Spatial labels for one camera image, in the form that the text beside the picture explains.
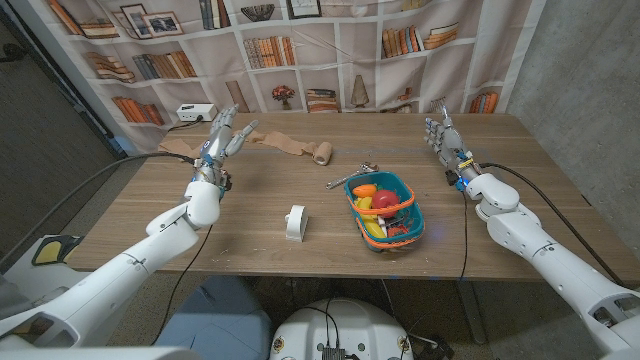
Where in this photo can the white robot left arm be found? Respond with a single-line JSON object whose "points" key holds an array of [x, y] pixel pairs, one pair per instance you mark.
{"points": [[115, 280]]}

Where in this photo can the printed bookshelf backdrop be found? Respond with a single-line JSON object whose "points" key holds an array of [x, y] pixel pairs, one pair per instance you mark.
{"points": [[320, 75]]}

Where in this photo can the orange toy fruit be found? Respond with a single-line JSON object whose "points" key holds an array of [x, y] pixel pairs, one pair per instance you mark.
{"points": [[365, 190]]}

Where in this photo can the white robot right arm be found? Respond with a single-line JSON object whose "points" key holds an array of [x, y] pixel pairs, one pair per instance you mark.
{"points": [[550, 260]]}

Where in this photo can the tan adhesive wrap roll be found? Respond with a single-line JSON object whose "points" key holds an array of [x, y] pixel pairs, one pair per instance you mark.
{"points": [[290, 144]]}

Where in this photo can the person in grey trousers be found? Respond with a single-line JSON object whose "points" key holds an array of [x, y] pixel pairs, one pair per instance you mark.
{"points": [[7, 295]]}

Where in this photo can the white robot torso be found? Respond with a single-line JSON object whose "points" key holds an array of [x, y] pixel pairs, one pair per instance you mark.
{"points": [[350, 325]]}

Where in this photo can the grey metal table leg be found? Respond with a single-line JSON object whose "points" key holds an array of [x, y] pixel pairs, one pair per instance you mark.
{"points": [[472, 315]]}

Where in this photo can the red toy tomato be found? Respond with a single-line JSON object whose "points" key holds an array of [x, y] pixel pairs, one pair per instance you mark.
{"points": [[385, 198]]}

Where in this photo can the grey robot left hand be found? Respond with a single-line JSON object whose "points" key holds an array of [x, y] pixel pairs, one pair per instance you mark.
{"points": [[215, 150]]}

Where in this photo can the yellow toy banana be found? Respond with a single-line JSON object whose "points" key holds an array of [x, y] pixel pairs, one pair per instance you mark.
{"points": [[374, 229]]}

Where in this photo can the dark grey partition panel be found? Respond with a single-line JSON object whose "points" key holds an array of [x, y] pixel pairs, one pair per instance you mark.
{"points": [[50, 150]]}

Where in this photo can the white power box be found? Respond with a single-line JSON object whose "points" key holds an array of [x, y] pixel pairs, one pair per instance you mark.
{"points": [[195, 112]]}

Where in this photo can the yellow and black object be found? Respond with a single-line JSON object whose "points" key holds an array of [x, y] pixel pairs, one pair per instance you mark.
{"points": [[47, 252]]}

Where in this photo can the blue stool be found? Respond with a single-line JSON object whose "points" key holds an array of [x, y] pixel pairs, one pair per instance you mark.
{"points": [[220, 320]]}

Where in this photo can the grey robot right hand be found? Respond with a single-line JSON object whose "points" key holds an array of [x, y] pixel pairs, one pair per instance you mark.
{"points": [[452, 150]]}

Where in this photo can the small yellow toy fruit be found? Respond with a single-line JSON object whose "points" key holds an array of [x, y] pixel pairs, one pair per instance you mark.
{"points": [[365, 203]]}

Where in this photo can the small red toy piece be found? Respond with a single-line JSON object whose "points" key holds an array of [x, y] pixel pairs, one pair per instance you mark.
{"points": [[397, 231]]}

